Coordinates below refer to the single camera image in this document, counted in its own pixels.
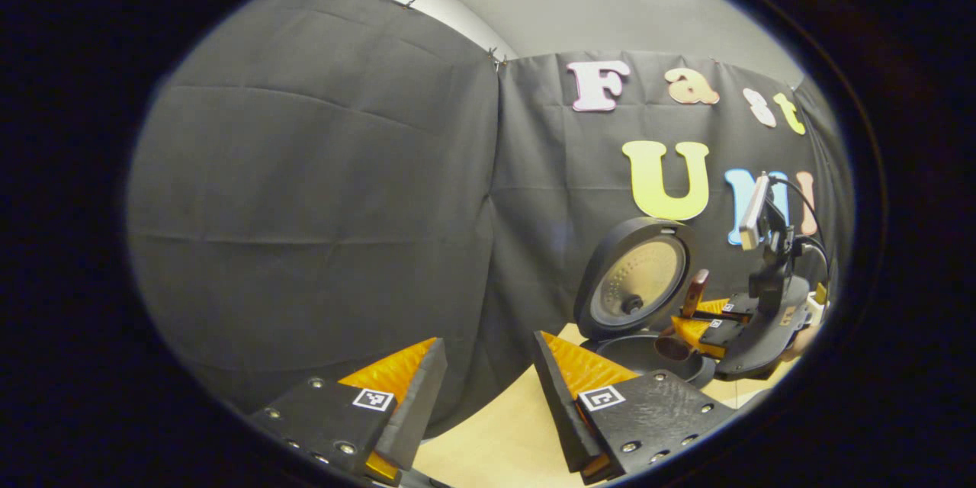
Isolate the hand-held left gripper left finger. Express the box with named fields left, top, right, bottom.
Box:
left=248, top=337, right=448, bottom=487

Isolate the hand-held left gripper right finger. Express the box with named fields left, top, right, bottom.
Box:
left=531, top=330, right=737, bottom=485

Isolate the brown wooden spoon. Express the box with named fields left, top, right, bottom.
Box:
left=654, top=268, right=711, bottom=363

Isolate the silver black rice cooker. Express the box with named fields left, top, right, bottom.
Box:
left=573, top=217, right=719, bottom=391

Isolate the black backdrop cloth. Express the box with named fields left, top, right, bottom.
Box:
left=126, top=0, right=855, bottom=439

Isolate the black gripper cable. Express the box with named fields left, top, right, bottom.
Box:
left=770, top=175, right=832, bottom=291

